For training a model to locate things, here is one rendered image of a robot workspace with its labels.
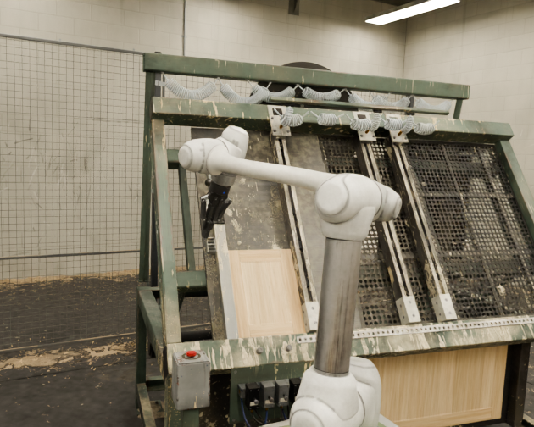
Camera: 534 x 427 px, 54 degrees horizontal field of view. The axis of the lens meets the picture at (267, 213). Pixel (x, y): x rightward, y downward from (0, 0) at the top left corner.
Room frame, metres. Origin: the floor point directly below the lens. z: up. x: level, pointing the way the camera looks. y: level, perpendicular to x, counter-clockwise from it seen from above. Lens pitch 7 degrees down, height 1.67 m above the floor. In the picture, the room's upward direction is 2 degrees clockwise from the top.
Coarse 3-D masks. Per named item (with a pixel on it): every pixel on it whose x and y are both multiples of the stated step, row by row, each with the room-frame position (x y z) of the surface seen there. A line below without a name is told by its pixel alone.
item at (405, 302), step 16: (368, 128) 2.85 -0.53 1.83; (368, 144) 2.88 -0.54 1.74; (368, 160) 2.81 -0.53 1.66; (368, 176) 2.76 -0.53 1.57; (384, 224) 2.60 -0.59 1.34; (384, 240) 2.58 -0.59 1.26; (384, 256) 2.57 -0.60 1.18; (400, 256) 2.52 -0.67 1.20; (400, 272) 2.49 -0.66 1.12; (400, 288) 2.42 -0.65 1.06; (400, 304) 2.41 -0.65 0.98; (416, 320) 2.34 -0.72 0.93
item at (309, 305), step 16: (272, 112) 2.75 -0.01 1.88; (288, 112) 2.65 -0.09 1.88; (272, 128) 2.68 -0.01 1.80; (288, 128) 2.72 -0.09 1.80; (272, 144) 2.72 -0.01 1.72; (288, 160) 2.65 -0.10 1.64; (288, 192) 2.53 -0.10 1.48; (288, 208) 2.48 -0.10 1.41; (288, 224) 2.46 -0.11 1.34; (288, 240) 2.45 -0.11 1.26; (304, 240) 2.41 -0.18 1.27; (304, 256) 2.36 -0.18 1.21; (304, 272) 2.35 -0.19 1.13; (304, 288) 2.27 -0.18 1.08; (304, 304) 2.23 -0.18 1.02; (304, 320) 2.23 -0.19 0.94
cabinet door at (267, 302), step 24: (240, 264) 2.30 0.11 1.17; (264, 264) 2.34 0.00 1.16; (288, 264) 2.37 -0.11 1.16; (240, 288) 2.23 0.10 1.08; (264, 288) 2.27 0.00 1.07; (288, 288) 2.30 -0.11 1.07; (240, 312) 2.17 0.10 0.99; (264, 312) 2.21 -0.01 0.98; (288, 312) 2.24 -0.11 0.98; (240, 336) 2.11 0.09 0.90
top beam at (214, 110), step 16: (160, 112) 2.54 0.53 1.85; (176, 112) 2.57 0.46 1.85; (192, 112) 2.60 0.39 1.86; (208, 112) 2.63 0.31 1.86; (224, 112) 2.66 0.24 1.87; (240, 112) 2.69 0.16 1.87; (256, 112) 2.72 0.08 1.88; (304, 112) 2.83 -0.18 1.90; (320, 112) 2.86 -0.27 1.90; (336, 112) 2.90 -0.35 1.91; (352, 112) 2.93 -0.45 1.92; (224, 128) 2.72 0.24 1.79; (256, 128) 2.77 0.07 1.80; (304, 128) 2.84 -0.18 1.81; (320, 128) 2.86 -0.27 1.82; (336, 128) 2.88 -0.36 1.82; (384, 128) 2.96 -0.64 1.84; (448, 128) 3.10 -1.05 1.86; (464, 128) 3.15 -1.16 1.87; (480, 128) 3.19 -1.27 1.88; (496, 128) 3.24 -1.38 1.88
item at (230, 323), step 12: (216, 228) 2.34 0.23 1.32; (216, 240) 2.31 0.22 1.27; (216, 252) 2.29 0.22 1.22; (216, 264) 2.28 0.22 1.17; (228, 264) 2.26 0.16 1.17; (228, 276) 2.23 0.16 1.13; (228, 288) 2.20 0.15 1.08; (228, 300) 2.16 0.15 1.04; (228, 312) 2.14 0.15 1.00; (228, 324) 2.10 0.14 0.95; (228, 336) 2.08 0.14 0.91
